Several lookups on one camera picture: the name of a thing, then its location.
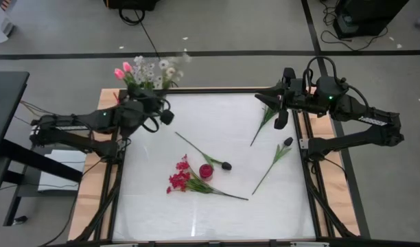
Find black equipment box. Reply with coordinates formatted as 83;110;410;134
103;0;161;12

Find black floor cable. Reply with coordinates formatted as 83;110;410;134
119;7;162;60

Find black desk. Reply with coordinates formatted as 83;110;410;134
0;71;84;227

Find tangled black cables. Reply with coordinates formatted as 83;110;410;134
319;0;389;52

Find black left camera cable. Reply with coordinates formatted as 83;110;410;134
141;99;172;134

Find white flat box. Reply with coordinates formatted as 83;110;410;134
37;149;88;193

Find red ribbed glass vase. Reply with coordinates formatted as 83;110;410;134
198;163;214;182

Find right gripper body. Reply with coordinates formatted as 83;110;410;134
280;67;306;113

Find black desk foot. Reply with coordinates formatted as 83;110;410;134
10;215;29;226

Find white daisy bunch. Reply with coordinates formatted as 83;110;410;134
156;53;194;91

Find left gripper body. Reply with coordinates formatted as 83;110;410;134
127;86;165;118

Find small red flower bunch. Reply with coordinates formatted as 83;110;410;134
249;104;279;148

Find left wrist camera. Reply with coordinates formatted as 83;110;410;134
160;109;176;126

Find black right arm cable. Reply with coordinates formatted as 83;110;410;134
304;56;372;114

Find small white blossom bunch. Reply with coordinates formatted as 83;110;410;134
131;54;159;91

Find pink tulip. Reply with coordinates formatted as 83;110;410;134
113;67;139;89
122;61;141;86

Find dark tulip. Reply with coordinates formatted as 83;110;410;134
174;131;233;172
251;136;294;196

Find black aluminium table frame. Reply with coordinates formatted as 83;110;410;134
69;87;364;247

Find large red flower bunch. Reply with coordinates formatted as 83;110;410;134
166;153;249;202

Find black computer tower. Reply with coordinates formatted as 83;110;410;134
332;0;410;39

